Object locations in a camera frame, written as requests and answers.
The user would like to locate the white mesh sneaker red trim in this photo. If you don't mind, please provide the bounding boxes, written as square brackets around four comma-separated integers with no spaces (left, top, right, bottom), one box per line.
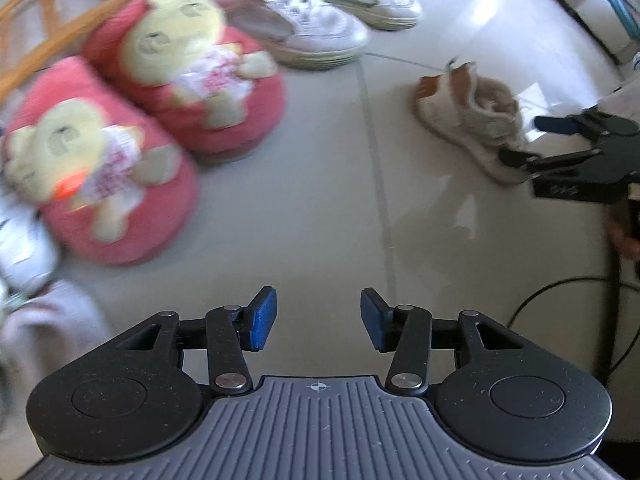
[414,60,538,186]

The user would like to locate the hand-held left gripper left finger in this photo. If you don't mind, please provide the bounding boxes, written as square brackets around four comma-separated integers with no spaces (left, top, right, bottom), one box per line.
[110,286,279,397]

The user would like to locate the pink plush slipper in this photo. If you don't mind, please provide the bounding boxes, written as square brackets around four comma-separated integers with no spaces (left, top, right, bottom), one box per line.
[82,0,287,163]
[2,56,201,267]

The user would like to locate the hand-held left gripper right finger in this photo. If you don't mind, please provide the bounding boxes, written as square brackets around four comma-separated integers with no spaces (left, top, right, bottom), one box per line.
[360,286,531,397]

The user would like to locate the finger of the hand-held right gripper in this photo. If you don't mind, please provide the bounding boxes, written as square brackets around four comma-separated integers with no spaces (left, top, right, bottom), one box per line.
[533,111,640,139]
[498,146,608,177]

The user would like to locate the white sneaker with navy collar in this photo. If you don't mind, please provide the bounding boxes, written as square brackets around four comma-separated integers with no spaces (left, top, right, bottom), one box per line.
[0,195,61,297]

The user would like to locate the person's right hand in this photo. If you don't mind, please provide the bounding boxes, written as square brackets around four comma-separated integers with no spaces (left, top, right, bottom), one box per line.
[605,201,640,257]

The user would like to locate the white sneaker with dial closure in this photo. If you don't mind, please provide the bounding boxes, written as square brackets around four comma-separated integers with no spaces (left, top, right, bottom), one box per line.
[0,280,113,411]

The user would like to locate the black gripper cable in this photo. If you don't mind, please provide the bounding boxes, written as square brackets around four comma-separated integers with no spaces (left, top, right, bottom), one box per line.
[505,260,640,377]

